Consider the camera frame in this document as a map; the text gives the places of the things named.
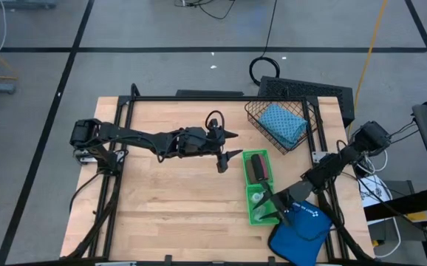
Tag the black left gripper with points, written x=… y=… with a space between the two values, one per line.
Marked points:
x=195 y=144

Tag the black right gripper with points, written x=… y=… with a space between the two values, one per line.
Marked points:
x=289 y=196

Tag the small white-capped medicine bottle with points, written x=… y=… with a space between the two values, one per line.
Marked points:
x=258 y=213
x=256 y=197

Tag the black bandage roll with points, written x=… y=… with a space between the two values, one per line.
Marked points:
x=256 y=164

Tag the pink bandage roll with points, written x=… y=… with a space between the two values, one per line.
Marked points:
x=265 y=168

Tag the light blue patterned pouch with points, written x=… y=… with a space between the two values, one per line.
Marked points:
x=283 y=125

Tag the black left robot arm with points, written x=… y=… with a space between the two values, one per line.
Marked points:
x=132 y=136

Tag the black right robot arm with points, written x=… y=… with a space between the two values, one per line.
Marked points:
x=346 y=157

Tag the green plastic basket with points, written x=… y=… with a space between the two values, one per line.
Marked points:
x=246 y=154
x=251 y=220

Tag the blue first aid pouch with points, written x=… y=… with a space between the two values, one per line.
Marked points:
x=302 y=240

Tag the small black table clamp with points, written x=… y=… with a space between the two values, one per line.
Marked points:
x=271 y=259
x=168 y=258

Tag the white printed bag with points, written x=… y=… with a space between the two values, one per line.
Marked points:
x=374 y=192

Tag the black beam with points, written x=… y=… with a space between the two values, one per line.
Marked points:
x=405 y=203

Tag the grey flat base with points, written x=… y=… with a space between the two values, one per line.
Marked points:
x=25 y=3

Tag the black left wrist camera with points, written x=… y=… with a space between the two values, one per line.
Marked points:
x=216 y=133

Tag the black metal table frame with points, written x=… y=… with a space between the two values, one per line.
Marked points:
x=217 y=98

